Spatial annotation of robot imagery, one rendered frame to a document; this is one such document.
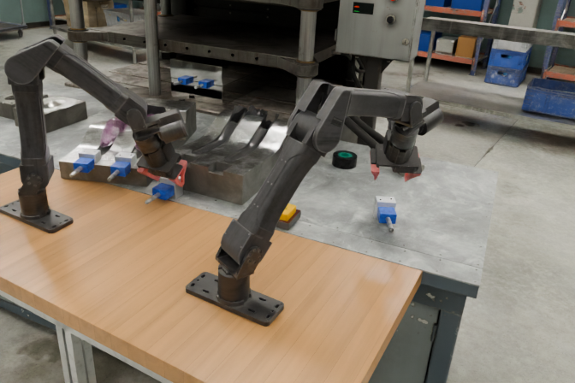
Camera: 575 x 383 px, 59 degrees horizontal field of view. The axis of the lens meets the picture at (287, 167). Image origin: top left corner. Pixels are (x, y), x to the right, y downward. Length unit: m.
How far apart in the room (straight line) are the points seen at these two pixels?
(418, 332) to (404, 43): 1.08
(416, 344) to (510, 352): 0.98
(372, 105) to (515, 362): 1.50
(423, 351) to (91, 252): 0.85
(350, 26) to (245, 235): 1.27
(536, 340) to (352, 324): 1.52
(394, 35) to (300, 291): 1.20
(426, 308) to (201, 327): 0.59
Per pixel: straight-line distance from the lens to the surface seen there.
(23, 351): 2.27
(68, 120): 2.06
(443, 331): 1.36
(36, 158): 1.33
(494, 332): 2.43
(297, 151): 0.96
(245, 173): 1.37
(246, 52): 2.19
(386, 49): 2.03
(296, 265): 1.17
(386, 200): 1.37
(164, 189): 1.40
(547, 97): 4.79
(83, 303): 1.10
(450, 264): 1.26
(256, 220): 0.96
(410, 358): 1.45
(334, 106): 0.95
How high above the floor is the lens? 1.46
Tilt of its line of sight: 24 degrees down
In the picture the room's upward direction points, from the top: 3 degrees clockwise
